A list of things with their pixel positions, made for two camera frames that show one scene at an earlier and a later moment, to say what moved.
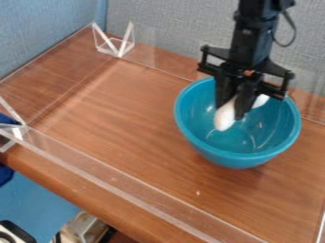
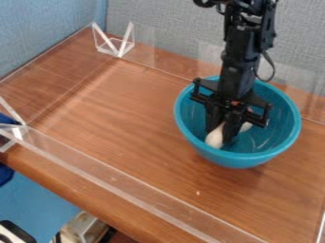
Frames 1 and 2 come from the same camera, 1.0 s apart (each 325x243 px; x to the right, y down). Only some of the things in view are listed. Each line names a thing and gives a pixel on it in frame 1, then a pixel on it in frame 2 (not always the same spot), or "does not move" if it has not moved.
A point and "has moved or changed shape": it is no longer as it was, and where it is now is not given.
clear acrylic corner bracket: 111,45 does not move
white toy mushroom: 225,117 has moved or changed shape
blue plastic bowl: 258,139 does not move
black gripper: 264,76 to 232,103
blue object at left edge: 7,174 does not move
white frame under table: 83,229 does not move
